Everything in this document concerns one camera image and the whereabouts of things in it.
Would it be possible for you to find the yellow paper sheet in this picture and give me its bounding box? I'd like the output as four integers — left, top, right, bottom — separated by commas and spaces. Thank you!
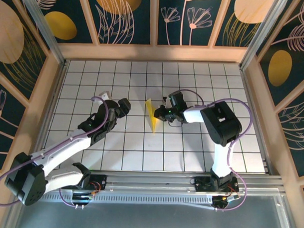
143, 98, 160, 134

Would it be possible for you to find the grey metal shelf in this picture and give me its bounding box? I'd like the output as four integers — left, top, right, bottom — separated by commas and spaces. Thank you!
5, 186, 294, 228

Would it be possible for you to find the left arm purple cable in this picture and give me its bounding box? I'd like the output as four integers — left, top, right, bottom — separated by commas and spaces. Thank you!
0, 92, 111, 210

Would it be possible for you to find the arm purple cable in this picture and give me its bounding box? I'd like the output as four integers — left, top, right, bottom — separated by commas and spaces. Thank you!
0, 92, 111, 210
175, 88, 253, 214

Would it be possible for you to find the aluminium table side rail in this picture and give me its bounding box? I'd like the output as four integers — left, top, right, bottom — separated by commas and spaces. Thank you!
29, 58, 69, 172
236, 64, 279, 177

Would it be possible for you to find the peach wooden enclosure frame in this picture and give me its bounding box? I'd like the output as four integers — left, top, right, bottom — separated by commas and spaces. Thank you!
0, 0, 304, 228

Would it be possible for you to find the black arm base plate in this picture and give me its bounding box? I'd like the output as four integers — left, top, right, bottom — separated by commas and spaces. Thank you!
61, 172, 107, 192
193, 175, 240, 193

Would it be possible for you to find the long aluminium mounting rail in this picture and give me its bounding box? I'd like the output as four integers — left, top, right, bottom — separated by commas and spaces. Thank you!
15, 166, 285, 199

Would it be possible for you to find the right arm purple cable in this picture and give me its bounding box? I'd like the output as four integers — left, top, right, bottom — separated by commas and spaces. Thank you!
175, 88, 253, 214

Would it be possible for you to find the small wired controller board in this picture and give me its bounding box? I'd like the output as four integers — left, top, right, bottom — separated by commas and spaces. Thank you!
71, 188, 101, 210
208, 193, 241, 213

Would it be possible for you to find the grey slotted cable duct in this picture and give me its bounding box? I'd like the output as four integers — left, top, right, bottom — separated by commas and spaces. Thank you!
42, 192, 215, 209

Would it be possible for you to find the aluminium corner post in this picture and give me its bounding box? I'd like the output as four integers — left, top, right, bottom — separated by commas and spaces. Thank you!
13, 0, 70, 67
240, 0, 291, 72

